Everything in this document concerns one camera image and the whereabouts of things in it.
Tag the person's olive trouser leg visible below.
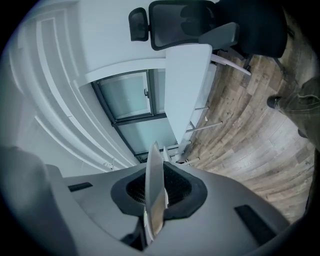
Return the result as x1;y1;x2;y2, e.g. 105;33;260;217
281;76;320;143

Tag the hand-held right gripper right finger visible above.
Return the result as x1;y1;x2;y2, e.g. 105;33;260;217
162;145;170;209

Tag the black mesh office chair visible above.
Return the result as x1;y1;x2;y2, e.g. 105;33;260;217
128;0;289;76

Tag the frosted glass window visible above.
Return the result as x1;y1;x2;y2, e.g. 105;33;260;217
90;68;181;158

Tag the white table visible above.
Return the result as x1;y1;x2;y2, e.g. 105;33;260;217
164;43;252;151

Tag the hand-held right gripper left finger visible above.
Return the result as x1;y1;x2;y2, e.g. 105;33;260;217
144;140;168;242

